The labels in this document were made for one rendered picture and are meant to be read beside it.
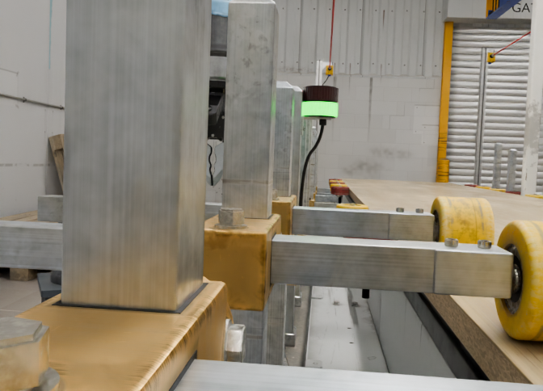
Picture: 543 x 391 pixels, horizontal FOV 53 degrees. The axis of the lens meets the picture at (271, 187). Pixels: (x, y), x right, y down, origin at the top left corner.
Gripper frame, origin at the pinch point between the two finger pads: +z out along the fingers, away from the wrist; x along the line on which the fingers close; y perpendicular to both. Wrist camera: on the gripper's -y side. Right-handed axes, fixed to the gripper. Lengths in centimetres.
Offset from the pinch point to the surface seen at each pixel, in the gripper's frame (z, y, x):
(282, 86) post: -13.4, -44.0, -16.3
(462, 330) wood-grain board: 9, -65, -33
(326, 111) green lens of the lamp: -12.7, -20.2, -22.3
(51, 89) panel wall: -68, 431, 250
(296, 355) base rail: 26.8, -23.6, -19.2
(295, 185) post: -0.4, -19.1, -17.6
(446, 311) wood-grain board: 9, -60, -33
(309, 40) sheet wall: -201, 784, -7
